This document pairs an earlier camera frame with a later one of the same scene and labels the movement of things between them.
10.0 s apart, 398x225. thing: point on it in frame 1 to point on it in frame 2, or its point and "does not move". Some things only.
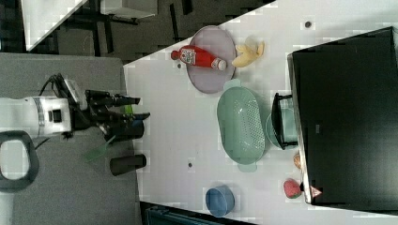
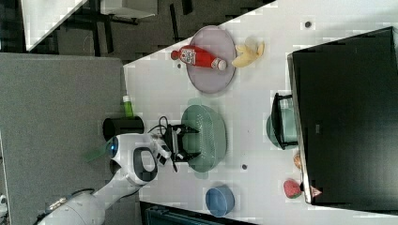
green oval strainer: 241,120 to 210,140
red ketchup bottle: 200,56 does not move
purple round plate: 219,43 does not move
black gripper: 104,111 to 174,139
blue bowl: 220,201 does not move
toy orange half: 298,160 does not move
